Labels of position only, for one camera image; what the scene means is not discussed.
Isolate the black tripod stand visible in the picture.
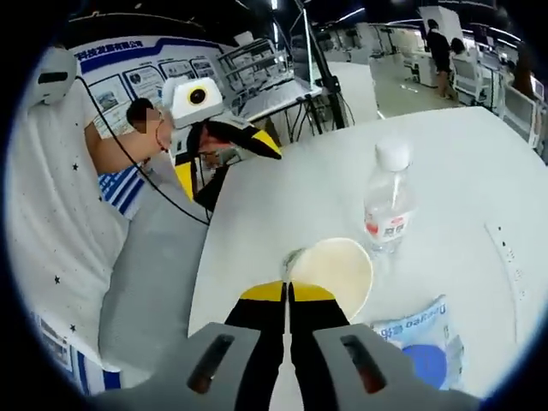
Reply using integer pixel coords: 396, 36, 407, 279
295, 0, 348, 129

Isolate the white paper cup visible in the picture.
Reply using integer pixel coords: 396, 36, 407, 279
280, 237, 374, 325

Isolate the clear plastic water bottle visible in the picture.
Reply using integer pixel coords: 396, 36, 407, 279
363, 140, 419, 254

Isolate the plastic bag with blue pad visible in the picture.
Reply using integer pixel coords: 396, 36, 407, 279
370, 294, 466, 391

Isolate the blue white striped cloth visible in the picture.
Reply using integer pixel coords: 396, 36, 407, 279
97, 170, 145, 214

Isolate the white office chair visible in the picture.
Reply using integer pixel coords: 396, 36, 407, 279
451, 57, 489, 106
503, 85, 543, 142

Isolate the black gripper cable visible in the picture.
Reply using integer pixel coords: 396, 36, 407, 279
74, 74, 211, 226

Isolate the person's white starred shirt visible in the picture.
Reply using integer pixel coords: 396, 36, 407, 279
8, 79, 134, 369

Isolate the white worn device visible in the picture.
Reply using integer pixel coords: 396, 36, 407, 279
32, 46, 78, 106

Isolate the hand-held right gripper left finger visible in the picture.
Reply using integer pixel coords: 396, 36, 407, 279
140, 281, 287, 411

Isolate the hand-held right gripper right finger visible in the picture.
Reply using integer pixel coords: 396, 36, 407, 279
289, 281, 483, 411

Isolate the white power strip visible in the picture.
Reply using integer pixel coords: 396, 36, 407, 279
483, 221, 533, 343

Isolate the white wire shelf rack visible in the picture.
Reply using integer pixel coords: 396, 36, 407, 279
216, 32, 296, 116

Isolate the blue white wall poster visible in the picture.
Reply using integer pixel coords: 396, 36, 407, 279
74, 36, 223, 129

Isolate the person's left hand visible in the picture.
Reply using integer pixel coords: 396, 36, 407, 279
154, 111, 176, 152

